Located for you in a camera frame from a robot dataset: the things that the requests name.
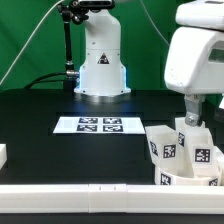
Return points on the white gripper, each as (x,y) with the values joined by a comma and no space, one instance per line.
(195,62)

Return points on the white round stool seat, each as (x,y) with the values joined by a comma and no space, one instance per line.
(165,177)

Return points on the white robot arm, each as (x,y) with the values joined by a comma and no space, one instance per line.
(102,74)

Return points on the white marker sheet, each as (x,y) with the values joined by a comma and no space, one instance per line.
(99,125)

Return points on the white front rail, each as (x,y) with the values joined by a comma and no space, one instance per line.
(120,198)

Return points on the black camera on mount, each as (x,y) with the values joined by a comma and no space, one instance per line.
(97,4)

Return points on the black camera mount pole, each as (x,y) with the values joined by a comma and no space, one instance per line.
(72,12)

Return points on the white left rail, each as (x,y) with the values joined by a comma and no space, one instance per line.
(3,155)

